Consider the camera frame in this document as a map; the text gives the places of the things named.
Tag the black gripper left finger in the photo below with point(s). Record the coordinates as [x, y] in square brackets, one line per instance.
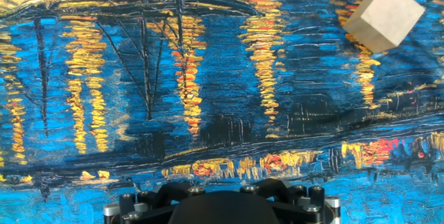
[149, 203]

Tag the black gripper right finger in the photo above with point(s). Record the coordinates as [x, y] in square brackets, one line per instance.
[298, 203]

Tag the blue yellow painting-print tablecloth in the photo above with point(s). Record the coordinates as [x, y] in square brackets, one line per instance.
[208, 95]

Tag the small plain wooden cube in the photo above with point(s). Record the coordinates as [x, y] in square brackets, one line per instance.
[385, 16]

